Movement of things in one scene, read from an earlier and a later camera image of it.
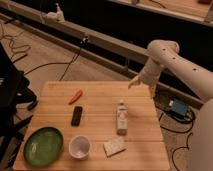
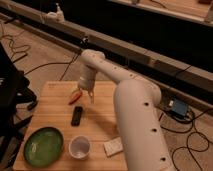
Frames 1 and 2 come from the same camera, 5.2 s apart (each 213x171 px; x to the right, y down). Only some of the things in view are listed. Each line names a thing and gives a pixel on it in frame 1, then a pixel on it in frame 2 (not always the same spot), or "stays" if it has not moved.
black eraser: x=76 y=116 stays
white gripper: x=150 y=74 to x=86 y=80
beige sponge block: x=114 y=146 stays
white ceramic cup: x=79 y=147 stays
